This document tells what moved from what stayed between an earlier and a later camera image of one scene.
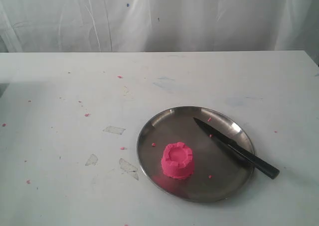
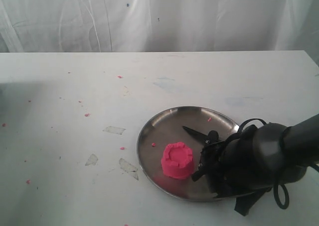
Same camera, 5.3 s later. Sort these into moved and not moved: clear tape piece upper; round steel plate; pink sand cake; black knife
Moved: black knife
Not moved: pink sand cake; clear tape piece upper; round steel plate
